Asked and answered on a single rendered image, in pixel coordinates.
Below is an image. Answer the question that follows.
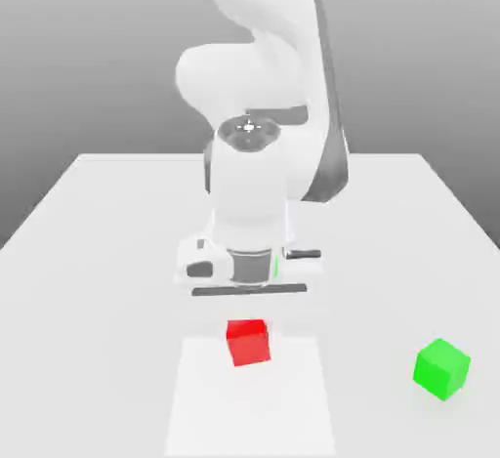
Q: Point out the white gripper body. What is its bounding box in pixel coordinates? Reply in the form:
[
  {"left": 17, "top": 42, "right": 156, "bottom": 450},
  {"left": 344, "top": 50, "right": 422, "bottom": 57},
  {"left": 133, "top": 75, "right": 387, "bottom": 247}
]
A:
[{"left": 189, "top": 280, "right": 310, "bottom": 304}]

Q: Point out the small green cube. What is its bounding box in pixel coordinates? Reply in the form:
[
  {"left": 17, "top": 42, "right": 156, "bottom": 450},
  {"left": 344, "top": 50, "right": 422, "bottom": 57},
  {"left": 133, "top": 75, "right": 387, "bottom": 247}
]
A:
[{"left": 412, "top": 337, "right": 472, "bottom": 402}]

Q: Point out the small red cube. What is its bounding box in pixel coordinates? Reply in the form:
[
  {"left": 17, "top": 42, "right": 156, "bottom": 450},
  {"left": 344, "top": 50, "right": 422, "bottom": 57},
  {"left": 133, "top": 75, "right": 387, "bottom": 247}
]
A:
[{"left": 226, "top": 318, "right": 271, "bottom": 368}]

